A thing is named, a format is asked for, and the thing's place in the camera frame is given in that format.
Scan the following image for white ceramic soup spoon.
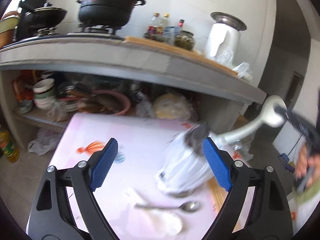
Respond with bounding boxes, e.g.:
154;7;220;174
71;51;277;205
216;95;287;144

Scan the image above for small steel spoon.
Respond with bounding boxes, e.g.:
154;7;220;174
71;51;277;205
134;201;201;213

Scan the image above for white shell-shaped rice scoop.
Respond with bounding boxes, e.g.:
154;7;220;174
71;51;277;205
146;209;183;236

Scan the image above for white kitchen appliance steel top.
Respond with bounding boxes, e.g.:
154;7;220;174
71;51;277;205
204;12;247;60

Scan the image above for person's right hand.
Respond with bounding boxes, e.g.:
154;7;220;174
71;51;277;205
296;144;320;187

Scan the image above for cooking oil bottle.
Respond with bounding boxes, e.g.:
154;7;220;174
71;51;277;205
0;126;20;163

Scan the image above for plastic bags on floor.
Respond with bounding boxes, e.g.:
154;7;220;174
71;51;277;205
27;128;62;156

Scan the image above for steel utensil holder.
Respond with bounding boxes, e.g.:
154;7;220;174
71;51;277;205
166;188;195;198

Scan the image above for white plastic bag on holder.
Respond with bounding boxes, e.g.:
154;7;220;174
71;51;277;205
156;123;214;194

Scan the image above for clear plastic bag on counter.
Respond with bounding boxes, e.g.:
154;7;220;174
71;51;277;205
215;47;253;83

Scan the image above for stack of white bowls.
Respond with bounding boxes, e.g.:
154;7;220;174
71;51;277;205
33;78;55;110

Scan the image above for pink plastic basin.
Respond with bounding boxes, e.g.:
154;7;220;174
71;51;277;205
93;90;131;116

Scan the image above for wooden cutting board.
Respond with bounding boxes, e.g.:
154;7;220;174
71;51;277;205
124;36;238;77

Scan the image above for bag of yellow food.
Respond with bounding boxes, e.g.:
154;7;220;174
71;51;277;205
152;93;193;121

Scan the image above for yellow cap bottle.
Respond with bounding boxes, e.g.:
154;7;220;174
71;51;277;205
157;13;170;36

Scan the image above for small red label bottle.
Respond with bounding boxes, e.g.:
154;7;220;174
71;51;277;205
146;12;159;35

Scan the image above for black wok with lid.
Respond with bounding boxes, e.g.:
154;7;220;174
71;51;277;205
19;1;67;34

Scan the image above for brown pot green lid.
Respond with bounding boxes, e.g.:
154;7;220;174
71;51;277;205
0;11;20;49

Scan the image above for large black stockpot steel lid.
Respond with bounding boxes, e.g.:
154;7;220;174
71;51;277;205
77;0;146;28

